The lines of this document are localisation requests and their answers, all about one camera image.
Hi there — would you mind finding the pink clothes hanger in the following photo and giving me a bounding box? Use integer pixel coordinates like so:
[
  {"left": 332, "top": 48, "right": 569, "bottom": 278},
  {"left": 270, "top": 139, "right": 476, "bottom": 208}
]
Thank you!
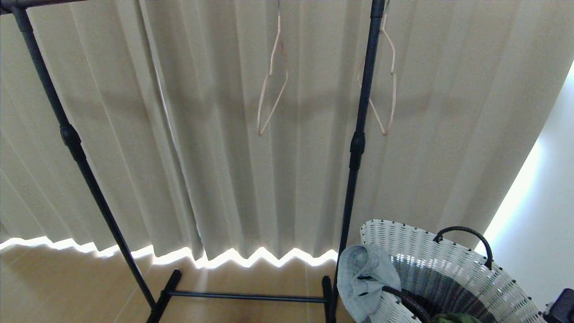
[
  {"left": 357, "top": 0, "right": 398, "bottom": 137},
  {"left": 257, "top": 0, "right": 289, "bottom": 137}
]

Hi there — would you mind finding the green sleeveless shirt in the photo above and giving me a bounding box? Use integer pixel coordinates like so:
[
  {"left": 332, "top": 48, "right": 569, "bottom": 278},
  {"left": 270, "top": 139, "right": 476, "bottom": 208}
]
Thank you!
[{"left": 430, "top": 312, "right": 483, "bottom": 323}]

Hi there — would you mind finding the black clothes rack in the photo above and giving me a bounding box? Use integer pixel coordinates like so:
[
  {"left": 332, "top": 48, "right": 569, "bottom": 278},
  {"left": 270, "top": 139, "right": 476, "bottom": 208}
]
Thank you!
[{"left": 0, "top": 0, "right": 387, "bottom": 323}]

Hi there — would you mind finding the white laundry basket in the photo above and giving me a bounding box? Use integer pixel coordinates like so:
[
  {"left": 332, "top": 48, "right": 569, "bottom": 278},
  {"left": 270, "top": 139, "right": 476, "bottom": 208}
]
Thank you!
[{"left": 339, "top": 219, "right": 546, "bottom": 323}]

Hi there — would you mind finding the beige curtain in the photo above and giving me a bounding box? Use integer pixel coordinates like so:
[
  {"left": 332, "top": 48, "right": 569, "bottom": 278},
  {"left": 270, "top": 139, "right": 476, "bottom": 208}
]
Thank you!
[{"left": 0, "top": 0, "right": 574, "bottom": 270}]

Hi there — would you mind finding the pale grey garment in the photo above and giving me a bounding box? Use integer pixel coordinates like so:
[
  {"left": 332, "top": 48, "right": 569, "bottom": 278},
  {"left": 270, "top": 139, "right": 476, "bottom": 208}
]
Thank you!
[{"left": 336, "top": 244, "right": 402, "bottom": 323}]

